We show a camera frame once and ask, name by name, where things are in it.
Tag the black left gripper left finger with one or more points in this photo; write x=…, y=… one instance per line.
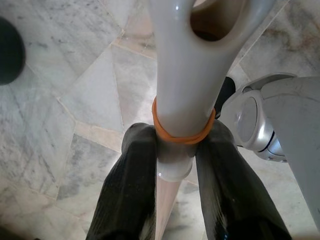
x=130, y=180

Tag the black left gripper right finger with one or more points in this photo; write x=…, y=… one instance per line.
x=230, y=190

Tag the orange rubber band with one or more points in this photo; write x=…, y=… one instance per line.
x=162, y=132

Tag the silver robot leg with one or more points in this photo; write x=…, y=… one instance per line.
x=287, y=112

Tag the black round object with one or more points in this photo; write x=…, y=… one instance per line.
x=10, y=50

